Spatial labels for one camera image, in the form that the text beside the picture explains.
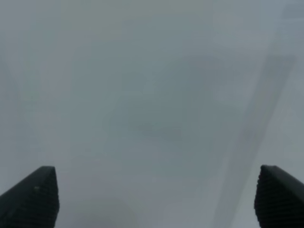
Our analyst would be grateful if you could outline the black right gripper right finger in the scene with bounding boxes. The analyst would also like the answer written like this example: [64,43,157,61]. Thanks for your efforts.
[254,165,304,228]

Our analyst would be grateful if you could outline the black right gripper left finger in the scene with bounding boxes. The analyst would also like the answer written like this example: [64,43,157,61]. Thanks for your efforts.
[0,166,59,228]

